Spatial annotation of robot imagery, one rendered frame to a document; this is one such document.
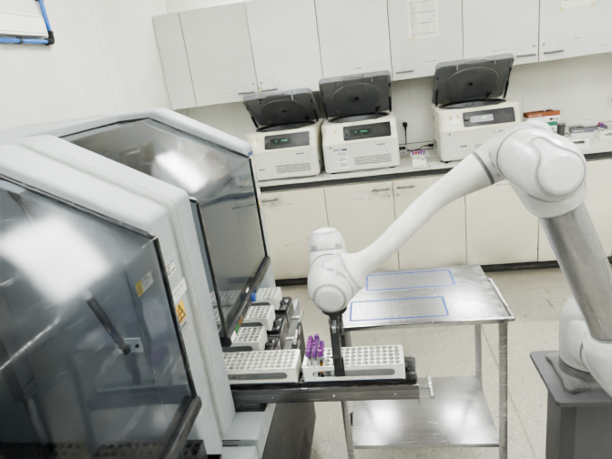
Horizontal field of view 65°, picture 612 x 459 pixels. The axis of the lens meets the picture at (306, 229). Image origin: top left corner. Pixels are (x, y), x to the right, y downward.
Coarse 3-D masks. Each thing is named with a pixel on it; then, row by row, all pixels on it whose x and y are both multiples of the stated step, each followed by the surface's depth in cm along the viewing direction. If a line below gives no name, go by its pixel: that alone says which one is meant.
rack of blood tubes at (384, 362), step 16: (352, 352) 147; (368, 352) 145; (384, 352) 144; (400, 352) 143; (304, 368) 142; (320, 368) 141; (352, 368) 140; (368, 368) 139; (384, 368) 139; (400, 368) 138
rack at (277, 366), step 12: (228, 360) 152; (240, 360) 151; (252, 360) 150; (264, 360) 150; (276, 360) 148; (288, 360) 147; (300, 360) 150; (228, 372) 146; (240, 372) 145; (252, 372) 145; (264, 372) 144; (276, 372) 151; (288, 372) 143
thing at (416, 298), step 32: (384, 288) 193; (416, 288) 190; (448, 288) 186; (480, 288) 183; (352, 320) 173; (384, 320) 170; (416, 320) 167; (448, 320) 165; (480, 320) 162; (512, 320) 168; (480, 352) 214; (448, 384) 215; (480, 384) 212; (352, 416) 204; (384, 416) 202; (416, 416) 199; (448, 416) 197; (480, 416) 194; (352, 448) 187; (384, 448) 188
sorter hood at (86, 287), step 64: (0, 192) 96; (0, 256) 78; (64, 256) 84; (128, 256) 92; (0, 320) 66; (64, 320) 71; (128, 320) 89; (0, 384) 59; (64, 384) 70; (128, 384) 87; (192, 384) 113; (0, 448) 58; (64, 448) 69; (128, 448) 85
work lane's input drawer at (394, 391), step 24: (408, 360) 147; (240, 384) 146; (264, 384) 145; (288, 384) 144; (312, 384) 143; (336, 384) 142; (360, 384) 141; (384, 384) 139; (408, 384) 138; (432, 384) 145
